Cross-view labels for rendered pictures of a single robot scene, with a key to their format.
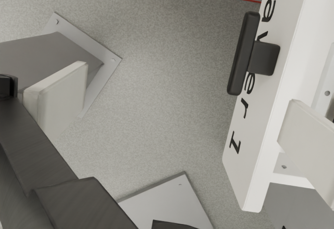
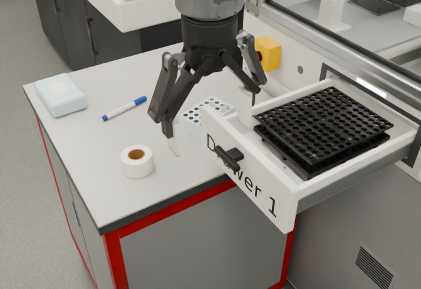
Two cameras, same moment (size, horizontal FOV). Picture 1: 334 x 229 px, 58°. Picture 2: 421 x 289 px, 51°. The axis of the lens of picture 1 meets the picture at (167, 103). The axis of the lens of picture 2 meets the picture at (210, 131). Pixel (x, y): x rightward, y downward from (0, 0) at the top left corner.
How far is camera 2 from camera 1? 0.65 m
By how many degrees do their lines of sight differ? 65
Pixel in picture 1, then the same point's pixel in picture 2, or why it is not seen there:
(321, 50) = not seen: hidden behind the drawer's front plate
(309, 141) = (241, 106)
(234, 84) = (233, 163)
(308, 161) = (245, 106)
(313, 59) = not seen: hidden behind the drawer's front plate
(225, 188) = not seen: outside the picture
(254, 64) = (233, 155)
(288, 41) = (234, 140)
